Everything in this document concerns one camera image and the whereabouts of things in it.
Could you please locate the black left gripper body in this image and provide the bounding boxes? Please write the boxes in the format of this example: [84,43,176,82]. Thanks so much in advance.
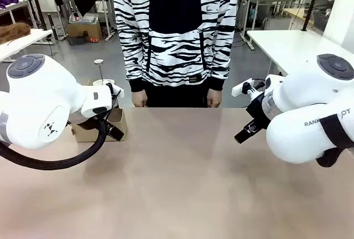
[68,110,112,133]

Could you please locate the cardboard box on floor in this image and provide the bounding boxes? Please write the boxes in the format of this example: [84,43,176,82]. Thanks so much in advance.
[67,20,103,43]

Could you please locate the black braided cable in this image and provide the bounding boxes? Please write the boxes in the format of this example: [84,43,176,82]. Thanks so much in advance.
[0,111,109,172]

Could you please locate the brown fur piece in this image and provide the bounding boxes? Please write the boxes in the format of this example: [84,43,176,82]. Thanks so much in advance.
[0,22,32,45]

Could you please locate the person's right hand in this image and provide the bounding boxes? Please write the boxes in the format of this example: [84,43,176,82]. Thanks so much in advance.
[132,89,149,108]

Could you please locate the black trousers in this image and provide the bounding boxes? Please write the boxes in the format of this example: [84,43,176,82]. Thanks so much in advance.
[144,83,211,108]

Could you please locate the white table with fur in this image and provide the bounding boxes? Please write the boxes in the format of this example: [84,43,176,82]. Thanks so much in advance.
[0,28,54,63]

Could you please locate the person's left hand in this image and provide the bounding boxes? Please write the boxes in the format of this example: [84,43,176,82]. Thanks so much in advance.
[206,87,223,109]

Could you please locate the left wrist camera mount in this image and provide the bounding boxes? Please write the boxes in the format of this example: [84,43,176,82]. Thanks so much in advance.
[106,82,125,105]

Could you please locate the white disc on thin rod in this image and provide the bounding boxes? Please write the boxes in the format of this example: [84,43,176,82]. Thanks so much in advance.
[93,59,105,81]

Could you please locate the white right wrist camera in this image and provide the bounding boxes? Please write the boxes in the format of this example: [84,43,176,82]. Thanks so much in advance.
[231,77,266,97]

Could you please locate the person's left forearm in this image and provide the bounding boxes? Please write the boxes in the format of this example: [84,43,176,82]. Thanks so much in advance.
[209,14,237,92]

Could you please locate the zebra striped hoodie torso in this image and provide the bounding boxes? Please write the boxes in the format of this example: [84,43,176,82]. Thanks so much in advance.
[112,0,240,87]

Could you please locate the brown cardboard cup carrier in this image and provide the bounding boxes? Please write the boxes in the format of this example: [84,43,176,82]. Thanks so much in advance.
[70,105,128,142]

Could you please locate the grey plastic bin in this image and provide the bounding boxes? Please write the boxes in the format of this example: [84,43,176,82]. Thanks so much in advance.
[68,12,100,25]

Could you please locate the purple cloth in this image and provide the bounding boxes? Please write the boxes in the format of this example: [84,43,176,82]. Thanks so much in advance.
[0,0,19,9]

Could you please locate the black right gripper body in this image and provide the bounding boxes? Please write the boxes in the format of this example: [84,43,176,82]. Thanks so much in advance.
[245,93,273,127]

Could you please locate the person's right forearm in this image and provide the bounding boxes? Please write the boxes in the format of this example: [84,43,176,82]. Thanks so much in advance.
[113,14,147,93]

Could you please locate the large white table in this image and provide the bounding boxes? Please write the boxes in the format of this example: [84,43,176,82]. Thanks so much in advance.
[246,29,350,77]

